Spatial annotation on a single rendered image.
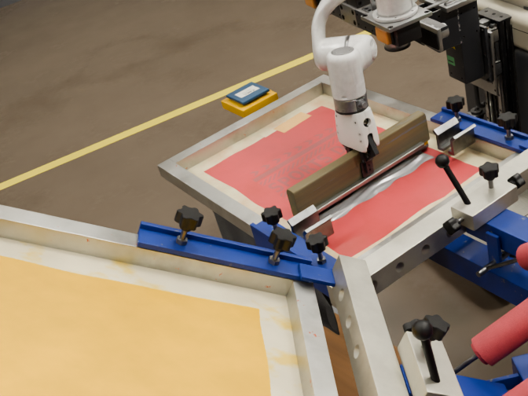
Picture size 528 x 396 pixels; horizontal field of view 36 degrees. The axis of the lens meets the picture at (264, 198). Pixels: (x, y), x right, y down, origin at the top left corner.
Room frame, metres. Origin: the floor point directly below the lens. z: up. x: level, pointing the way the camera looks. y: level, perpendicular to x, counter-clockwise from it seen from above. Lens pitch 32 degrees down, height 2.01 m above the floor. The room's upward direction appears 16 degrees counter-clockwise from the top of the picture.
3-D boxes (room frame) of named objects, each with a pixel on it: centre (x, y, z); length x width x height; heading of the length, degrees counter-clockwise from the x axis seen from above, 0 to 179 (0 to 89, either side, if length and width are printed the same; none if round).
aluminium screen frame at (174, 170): (1.75, -0.18, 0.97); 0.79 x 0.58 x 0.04; 26
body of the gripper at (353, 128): (1.64, -0.24, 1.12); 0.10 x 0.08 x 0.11; 26
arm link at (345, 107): (1.64, -0.25, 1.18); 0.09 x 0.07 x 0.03; 26
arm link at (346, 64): (1.68, -0.28, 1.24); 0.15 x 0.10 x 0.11; 156
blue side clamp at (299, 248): (1.41, -0.04, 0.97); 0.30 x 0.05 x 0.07; 26
